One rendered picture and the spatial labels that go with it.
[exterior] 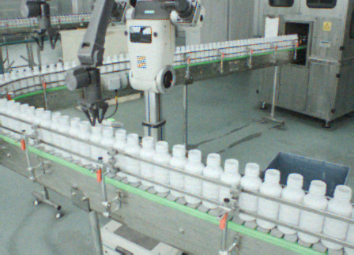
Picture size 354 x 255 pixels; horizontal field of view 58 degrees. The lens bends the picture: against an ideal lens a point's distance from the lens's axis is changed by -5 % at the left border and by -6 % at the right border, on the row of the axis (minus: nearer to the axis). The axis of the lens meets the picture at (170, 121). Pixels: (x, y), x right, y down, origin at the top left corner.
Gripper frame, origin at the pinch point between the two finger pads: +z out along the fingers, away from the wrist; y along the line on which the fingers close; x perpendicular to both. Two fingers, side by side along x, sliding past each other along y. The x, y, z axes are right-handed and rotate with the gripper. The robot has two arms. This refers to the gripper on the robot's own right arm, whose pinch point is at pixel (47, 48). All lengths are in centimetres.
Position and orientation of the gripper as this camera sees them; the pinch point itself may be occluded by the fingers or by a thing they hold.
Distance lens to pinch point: 162.5
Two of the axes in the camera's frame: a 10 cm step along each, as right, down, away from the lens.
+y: -5.6, 2.9, -7.8
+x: 8.3, 1.8, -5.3
